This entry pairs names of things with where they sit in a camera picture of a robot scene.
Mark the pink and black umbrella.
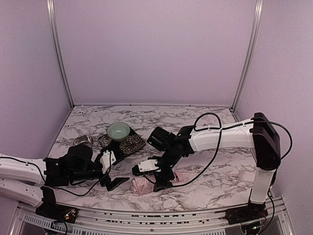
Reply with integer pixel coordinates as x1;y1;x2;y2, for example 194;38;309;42
131;171;189;196

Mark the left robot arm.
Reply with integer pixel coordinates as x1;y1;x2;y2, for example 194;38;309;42
0;144;129;207

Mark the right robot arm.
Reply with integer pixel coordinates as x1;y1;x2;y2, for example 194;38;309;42
139;113;281;205

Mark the black floral square plate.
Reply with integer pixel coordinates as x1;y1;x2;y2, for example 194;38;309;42
98;129;146;165

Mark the small steel bowl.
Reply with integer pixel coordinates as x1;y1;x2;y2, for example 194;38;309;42
73;135;94;148

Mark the green ceramic bowl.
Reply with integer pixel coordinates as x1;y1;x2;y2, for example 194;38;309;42
107;122;131;142

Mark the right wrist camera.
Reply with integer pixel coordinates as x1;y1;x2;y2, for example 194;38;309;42
132;159;160;176

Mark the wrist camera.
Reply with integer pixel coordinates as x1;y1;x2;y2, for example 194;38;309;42
132;159;160;176
99;150;117;174

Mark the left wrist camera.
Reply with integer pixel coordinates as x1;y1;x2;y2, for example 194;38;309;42
99;150;117;174

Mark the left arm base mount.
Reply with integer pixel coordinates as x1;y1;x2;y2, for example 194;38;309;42
35;203;78;224

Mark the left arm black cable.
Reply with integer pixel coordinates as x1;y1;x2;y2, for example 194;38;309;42
31;164;111;197

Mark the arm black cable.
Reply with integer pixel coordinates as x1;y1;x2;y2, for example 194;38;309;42
144;112;293;188
31;164;111;197

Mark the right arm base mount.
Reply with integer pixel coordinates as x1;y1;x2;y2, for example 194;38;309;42
224;203;268;225

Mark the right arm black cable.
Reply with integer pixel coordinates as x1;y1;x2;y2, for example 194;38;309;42
144;112;293;188

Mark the front aluminium rail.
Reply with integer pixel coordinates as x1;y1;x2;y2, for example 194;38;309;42
8;197;294;235

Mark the left aluminium frame post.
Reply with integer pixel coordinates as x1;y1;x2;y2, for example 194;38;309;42
46;0;74;110

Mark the aluminium frame post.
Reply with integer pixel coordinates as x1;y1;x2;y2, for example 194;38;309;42
46;0;74;110
230;0;264;113

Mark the right aluminium frame post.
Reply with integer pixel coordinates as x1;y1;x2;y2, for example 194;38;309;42
230;0;264;113

